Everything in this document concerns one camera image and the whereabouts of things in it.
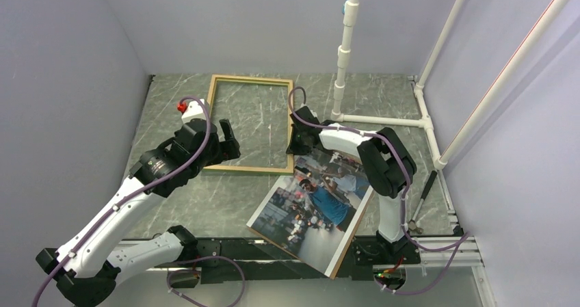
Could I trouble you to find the wooden picture frame green inlay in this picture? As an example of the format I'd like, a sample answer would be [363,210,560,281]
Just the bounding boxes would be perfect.
[207,74,294,175]

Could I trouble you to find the printed photo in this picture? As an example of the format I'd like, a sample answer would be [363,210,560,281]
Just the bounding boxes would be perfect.
[246,150,373,278]

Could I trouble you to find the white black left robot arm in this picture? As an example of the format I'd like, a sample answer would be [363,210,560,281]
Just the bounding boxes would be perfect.
[36,118,241,306]

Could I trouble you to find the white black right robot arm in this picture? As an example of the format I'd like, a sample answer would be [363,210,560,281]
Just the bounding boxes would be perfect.
[287,105,417,263]

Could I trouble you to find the white pvc pipe stand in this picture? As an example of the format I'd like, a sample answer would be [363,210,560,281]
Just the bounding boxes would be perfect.
[341,0,551,168]

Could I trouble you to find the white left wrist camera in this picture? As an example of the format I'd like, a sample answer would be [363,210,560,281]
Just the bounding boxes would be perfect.
[177,98,207,124]

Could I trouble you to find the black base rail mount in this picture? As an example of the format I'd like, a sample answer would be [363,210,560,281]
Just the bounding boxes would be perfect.
[153,235,421,288]

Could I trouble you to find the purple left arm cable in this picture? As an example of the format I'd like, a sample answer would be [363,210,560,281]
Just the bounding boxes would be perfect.
[30,96,213,307]

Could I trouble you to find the black handled hammer tool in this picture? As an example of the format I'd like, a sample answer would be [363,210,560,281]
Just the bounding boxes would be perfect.
[408,170,438,235]

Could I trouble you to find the aluminium extrusion rail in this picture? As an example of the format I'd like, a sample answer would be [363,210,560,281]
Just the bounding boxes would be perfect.
[415,237,484,267]

